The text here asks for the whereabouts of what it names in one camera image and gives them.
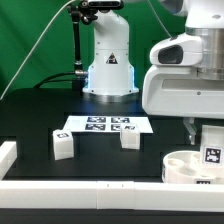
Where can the white front rail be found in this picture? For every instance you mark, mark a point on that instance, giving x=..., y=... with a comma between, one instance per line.
x=111, y=195

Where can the white round stool seat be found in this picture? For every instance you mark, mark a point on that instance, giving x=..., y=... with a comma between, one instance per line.
x=185, y=167

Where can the green backdrop curtain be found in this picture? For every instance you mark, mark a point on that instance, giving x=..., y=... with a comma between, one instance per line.
x=36, y=39

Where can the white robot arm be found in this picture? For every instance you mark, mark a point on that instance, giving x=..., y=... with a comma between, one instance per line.
x=111, y=75

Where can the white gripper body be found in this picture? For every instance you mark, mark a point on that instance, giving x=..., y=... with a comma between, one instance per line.
x=172, y=86

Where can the black camera on mount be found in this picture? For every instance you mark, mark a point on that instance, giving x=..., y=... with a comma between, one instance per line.
x=101, y=4

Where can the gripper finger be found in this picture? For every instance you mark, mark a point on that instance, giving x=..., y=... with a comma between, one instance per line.
x=191, y=128

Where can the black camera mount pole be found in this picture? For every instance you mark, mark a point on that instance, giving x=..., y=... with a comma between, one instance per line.
x=78, y=81

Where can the white marker sheet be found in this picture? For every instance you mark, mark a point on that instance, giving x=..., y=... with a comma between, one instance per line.
x=105, y=124

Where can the white left rail block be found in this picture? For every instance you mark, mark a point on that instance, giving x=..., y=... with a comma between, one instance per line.
x=8, y=155

